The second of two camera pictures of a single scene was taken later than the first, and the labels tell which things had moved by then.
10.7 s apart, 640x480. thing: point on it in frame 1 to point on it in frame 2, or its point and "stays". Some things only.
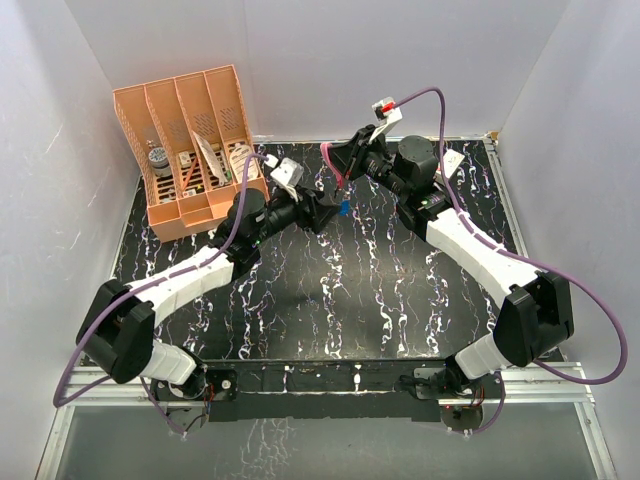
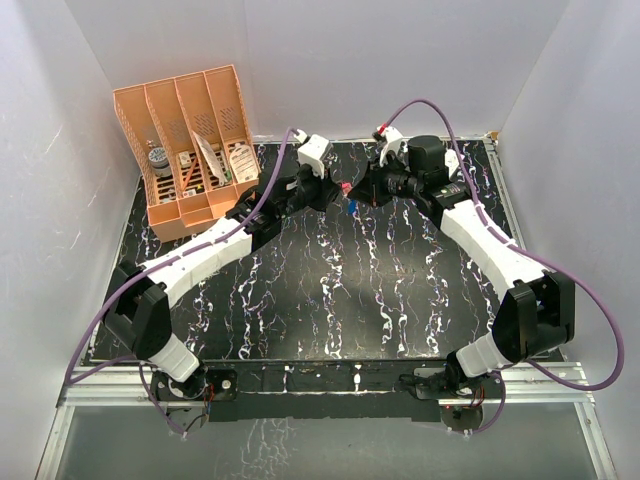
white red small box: x=451 y=160 stays
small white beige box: x=185 y=159 stays
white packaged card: x=212 y=159 stays
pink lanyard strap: x=325 y=151 to x=346 y=188
